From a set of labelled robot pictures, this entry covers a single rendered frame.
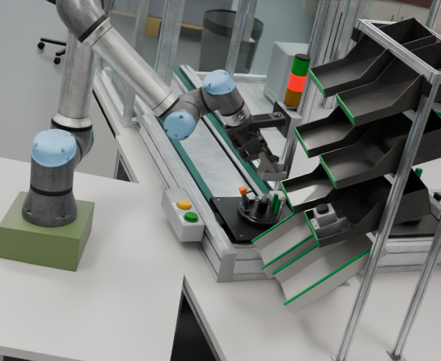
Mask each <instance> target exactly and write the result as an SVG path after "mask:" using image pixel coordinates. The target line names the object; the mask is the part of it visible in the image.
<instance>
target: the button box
mask: <svg viewBox="0 0 441 361"><path fill-rule="evenodd" d="M182 199H184V200H188V201H190V202H191V206H190V208H187V209H184V208H180V207H179V206H178V201H179V200H182ZM161 206H162V207H163V210H164V212H165V214H166V216H167V217H168V220H169V222H170V223H171V225H172V227H173V229H174V231H175V233H176V235H177V237H178V239H179V241H180V242H186V241H202V239H203V233H204V229H205V224H204V222H203V220H202V218H201V217H200V214H199V213H198V211H197V210H196V208H195V206H194V205H193V202H192V201H191V199H190V197H189V196H188V194H187V192H186V191H185V189H184V188H172V189H167V188H166V189H164V190H163V197H162V201H161ZM187 212H194V213H196V214H197V215H198V220H197V221H188V220H186V219H185V213H187Z"/></svg>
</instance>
